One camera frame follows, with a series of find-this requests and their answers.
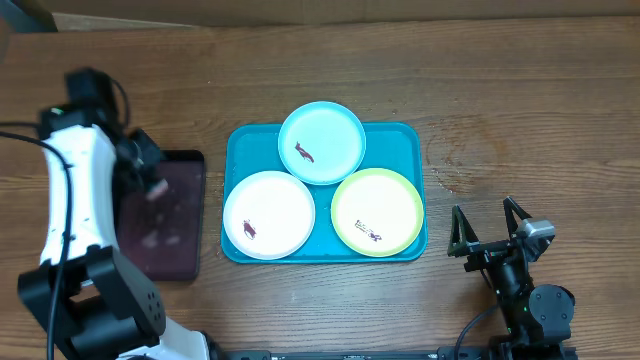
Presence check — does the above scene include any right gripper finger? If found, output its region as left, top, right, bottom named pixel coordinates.
left=447, top=205, right=479, bottom=257
left=503, top=196, right=531, bottom=238

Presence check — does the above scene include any green and pink sponge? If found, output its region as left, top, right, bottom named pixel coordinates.
left=145, top=179, right=169, bottom=201

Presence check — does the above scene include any white plate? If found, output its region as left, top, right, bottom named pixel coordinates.
left=223, top=171, right=315, bottom=260

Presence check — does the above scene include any light blue plate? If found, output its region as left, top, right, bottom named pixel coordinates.
left=277, top=101, right=366, bottom=185

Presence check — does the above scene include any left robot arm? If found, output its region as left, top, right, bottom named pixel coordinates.
left=18, top=68, right=222, bottom=359

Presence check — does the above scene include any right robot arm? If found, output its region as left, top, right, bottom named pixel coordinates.
left=447, top=197, right=577, bottom=359

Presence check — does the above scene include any black tray with red liquid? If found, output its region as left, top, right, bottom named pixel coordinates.
left=116, top=150, right=206, bottom=281

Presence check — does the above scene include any teal plastic serving tray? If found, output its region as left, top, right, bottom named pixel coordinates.
left=224, top=122, right=424, bottom=264

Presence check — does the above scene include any yellow green-rimmed plate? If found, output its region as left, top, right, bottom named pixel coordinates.
left=331, top=168, right=425, bottom=258

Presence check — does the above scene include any cardboard sheet at back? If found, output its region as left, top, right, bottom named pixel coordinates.
left=28, top=0, right=639, bottom=27

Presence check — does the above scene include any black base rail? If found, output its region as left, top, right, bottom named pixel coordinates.
left=219, top=345, right=579, bottom=360

